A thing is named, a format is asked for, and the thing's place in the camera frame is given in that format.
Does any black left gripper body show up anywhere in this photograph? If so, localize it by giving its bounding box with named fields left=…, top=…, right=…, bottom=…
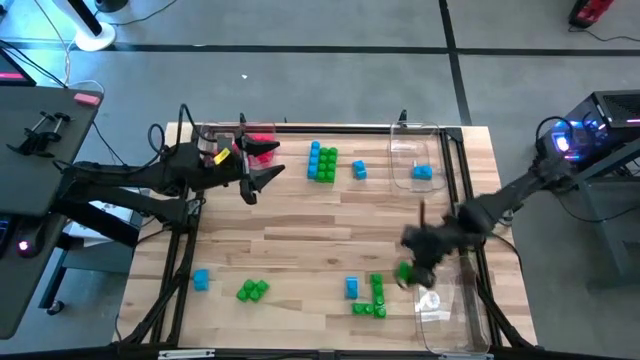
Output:
left=192, top=130, right=261, bottom=206

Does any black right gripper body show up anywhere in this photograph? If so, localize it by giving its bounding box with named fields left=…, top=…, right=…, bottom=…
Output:
left=403, top=219, right=459, bottom=271

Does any long green block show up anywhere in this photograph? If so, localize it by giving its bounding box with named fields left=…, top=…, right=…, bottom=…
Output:
left=317, top=146, right=330, bottom=184
left=369, top=272, right=388, bottom=321
left=327, top=146, right=340, bottom=184

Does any long blue block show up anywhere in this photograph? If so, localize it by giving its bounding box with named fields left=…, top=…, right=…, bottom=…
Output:
left=306, top=140, right=323, bottom=181

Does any square green block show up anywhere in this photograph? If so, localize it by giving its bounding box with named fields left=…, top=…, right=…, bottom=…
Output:
left=235, top=277, right=271, bottom=304

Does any white booklet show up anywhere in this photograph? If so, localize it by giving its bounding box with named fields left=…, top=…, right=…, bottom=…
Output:
left=66, top=199, right=145, bottom=247

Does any pink eraser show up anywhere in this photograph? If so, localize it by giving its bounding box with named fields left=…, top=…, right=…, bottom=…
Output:
left=73, top=91, right=103, bottom=108

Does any grey metal stand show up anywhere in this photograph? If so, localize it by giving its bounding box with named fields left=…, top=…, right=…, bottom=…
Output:
left=549, top=142, right=640, bottom=294

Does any black desk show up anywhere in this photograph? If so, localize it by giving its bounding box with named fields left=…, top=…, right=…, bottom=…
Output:
left=0, top=83, right=143, bottom=342

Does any white tower fan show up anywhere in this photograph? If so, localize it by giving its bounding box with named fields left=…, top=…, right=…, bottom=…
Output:
left=49, top=0, right=118, bottom=53

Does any black clamp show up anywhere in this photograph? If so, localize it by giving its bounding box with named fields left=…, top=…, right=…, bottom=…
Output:
left=5, top=110, right=77, bottom=160

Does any black lit computer tower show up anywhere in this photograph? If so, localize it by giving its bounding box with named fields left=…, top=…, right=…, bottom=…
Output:
left=533, top=88, right=640, bottom=175

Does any black computer mouse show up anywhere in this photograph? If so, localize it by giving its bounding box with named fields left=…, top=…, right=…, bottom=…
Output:
left=13, top=222, right=47, bottom=260

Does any dark monitor screen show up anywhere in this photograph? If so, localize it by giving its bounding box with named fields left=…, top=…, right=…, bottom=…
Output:
left=0, top=47, right=38, bottom=89

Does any red and black device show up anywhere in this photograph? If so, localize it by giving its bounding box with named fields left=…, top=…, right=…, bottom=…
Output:
left=567, top=0, right=617, bottom=30

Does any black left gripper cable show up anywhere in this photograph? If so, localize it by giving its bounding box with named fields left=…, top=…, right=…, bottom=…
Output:
left=146, top=102, right=206, bottom=169

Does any silver metal bracket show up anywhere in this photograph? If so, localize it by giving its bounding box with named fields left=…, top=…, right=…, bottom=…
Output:
left=437, top=351, right=490, bottom=360
left=157, top=348, right=217, bottom=360

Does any black aluminium table frame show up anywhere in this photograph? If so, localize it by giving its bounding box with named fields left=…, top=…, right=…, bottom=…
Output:
left=117, top=110, right=536, bottom=360

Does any black desk cable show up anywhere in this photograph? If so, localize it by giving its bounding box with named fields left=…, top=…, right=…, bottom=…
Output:
left=91, top=121, right=126, bottom=166

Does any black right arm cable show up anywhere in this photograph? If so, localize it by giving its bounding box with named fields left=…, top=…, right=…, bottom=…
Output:
left=533, top=114, right=577, bottom=169

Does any white floor cable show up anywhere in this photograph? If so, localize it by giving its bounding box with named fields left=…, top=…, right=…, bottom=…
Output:
left=32, top=0, right=107, bottom=96

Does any black floor cable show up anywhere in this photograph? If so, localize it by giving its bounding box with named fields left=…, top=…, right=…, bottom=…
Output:
left=566, top=23, right=640, bottom=45

